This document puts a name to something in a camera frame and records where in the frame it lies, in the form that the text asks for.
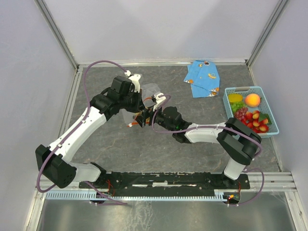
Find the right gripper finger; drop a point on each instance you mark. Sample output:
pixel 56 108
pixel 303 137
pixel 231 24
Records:
pixel 141 120
pixel 146 113

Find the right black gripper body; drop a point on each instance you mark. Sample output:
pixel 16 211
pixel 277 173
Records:
pixel 152 108

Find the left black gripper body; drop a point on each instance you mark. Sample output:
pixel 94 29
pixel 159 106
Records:
pixel 132 101

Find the clear zip bag orange zipper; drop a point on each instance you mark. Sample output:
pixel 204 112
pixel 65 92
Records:
pixel 148 90

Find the yellow starfruit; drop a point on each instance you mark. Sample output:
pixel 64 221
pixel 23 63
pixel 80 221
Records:
pixel 235 98

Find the orange peach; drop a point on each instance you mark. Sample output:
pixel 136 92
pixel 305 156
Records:
pixel 252 100

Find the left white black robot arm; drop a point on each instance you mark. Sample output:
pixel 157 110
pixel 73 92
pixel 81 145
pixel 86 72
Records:
pixel 55 160

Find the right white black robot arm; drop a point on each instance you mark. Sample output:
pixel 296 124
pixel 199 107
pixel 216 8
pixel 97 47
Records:
pixel 240 142

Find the blue patterned cloth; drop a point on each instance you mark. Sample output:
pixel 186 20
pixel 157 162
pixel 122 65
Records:
pixel 203 78

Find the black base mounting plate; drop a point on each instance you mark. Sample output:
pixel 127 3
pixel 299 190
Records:
pixel 168 184

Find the green grapes bunch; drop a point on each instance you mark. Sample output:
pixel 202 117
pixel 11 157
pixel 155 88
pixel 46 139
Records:
pixel 237 106

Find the purple grapes bunch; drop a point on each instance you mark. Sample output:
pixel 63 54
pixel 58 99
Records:
pixel 240 114

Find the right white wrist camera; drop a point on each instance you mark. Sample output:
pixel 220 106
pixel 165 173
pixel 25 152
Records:
pixel 158 99

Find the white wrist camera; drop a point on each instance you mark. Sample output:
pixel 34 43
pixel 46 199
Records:
pixel 158 99
pixel 135 80

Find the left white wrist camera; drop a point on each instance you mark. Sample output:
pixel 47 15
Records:
pixel 135 80

